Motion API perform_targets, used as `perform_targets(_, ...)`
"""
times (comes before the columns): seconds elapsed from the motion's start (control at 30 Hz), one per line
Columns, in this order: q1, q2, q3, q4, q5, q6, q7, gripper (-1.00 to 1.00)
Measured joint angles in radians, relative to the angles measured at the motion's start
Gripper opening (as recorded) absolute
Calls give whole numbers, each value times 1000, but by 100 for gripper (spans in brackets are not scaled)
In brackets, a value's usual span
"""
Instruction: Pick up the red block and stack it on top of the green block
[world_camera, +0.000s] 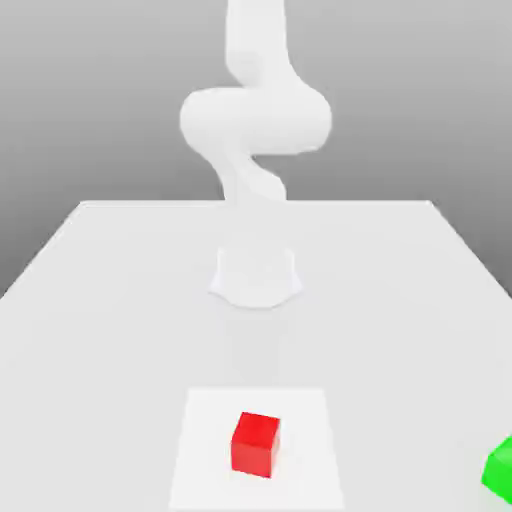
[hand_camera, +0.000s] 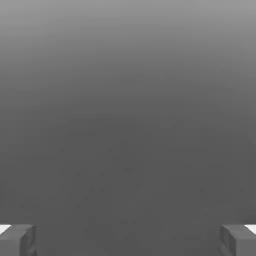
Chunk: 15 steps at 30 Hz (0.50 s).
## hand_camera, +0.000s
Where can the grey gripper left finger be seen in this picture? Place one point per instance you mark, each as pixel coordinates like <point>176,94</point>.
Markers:
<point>16,240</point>

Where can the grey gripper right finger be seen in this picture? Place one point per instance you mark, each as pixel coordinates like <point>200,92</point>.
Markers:
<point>240,240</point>

